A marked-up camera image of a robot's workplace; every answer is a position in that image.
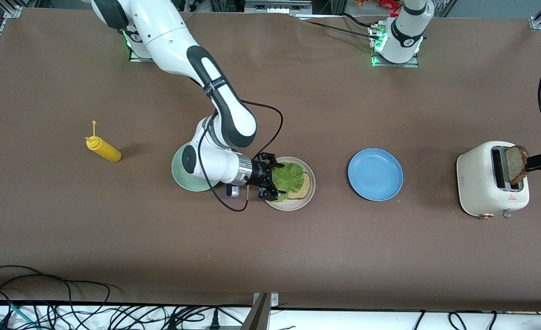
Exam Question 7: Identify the green lettuce leaf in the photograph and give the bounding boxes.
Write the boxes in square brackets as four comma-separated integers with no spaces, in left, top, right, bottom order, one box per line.
[270,161,305,203]

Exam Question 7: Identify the brown bread slice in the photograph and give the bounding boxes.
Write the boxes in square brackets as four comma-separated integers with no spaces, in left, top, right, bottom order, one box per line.
[287,172,311,200]
[504,145,531,186]

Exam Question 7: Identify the yellow squeeze bottle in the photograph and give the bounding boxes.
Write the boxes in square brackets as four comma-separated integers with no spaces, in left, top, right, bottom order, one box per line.
[85,121,122,163]

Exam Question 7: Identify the beige plate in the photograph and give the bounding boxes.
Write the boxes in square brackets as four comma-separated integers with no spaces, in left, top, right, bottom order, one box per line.
[259,156,316,211]

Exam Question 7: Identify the mint green plate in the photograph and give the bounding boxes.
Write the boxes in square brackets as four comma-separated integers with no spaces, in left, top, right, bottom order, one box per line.
[171,147,221,192]

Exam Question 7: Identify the blue plate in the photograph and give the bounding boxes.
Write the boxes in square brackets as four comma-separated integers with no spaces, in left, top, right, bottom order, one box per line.
[348,148,404,202]

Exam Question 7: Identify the white toaster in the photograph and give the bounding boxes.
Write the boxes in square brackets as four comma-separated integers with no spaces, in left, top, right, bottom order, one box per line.
[456,141,530,220]

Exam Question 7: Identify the grey metal beam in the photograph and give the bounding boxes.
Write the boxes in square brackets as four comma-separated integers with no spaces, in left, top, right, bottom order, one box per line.
[240,293,271,330]

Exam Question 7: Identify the white shelf board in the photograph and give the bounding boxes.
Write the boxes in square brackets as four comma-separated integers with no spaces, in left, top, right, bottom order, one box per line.
[0,302,541,330]

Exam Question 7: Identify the grey metal box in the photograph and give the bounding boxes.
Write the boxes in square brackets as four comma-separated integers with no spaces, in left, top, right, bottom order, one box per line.
[244,0,312,14]

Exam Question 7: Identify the red package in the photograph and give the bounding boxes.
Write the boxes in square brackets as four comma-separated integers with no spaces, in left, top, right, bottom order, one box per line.
[355,0,402,10]

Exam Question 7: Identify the aluminium bracket plate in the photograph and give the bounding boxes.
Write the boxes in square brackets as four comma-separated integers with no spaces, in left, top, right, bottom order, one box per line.
[252,292,279,308]

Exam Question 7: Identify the black base cable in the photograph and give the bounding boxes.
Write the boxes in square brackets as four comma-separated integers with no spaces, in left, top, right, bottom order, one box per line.
[293,13,383,41]

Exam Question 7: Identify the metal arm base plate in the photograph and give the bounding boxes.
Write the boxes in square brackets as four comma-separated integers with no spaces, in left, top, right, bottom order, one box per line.
[128,44,154,62]
[370,23,420,68]

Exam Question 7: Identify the black looped cable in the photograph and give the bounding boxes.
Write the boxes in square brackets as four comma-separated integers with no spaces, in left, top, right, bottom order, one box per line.
[0,265,111,330]

